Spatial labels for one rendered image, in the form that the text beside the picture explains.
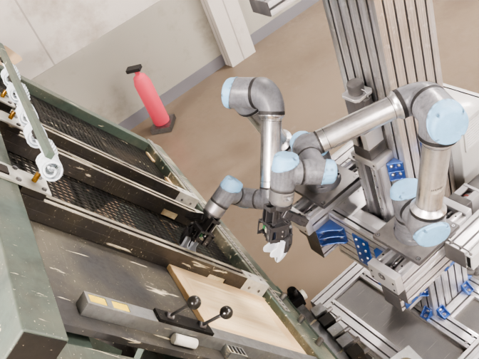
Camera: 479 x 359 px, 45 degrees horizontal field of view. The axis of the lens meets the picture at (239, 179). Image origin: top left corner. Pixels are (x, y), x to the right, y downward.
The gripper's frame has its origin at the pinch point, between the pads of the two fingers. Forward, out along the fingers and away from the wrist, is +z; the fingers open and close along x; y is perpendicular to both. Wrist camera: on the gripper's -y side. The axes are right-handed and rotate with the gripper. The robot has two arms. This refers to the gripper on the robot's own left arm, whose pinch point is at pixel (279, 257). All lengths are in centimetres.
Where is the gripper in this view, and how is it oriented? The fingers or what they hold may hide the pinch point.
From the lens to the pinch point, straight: 186.1
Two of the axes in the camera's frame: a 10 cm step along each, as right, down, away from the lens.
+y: -8.3, 1.7, -5.3
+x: 5.5, 3.8, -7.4
